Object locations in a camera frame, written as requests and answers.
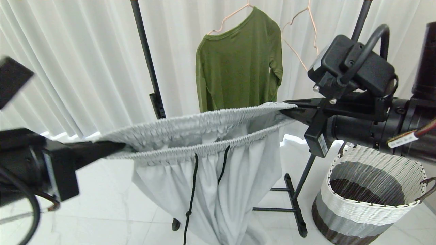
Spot pink clothes hanger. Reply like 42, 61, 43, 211
208, 0, 254, 36
281, 0, 319, 72

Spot black clothes rack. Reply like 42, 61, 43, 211
130, 0, 373, 238

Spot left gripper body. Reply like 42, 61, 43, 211
0, 129, 80, 206

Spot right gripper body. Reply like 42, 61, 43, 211
304, 109, 395, 158

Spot white laundry basket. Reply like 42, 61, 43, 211
311, 143, 436, 245

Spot pale grey shorts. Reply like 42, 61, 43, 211
92, 101, 298, 245

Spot green printed shirt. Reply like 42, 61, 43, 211
195, 7, 284, 113

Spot white curtain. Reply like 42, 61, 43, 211
0, 0, 436, 143

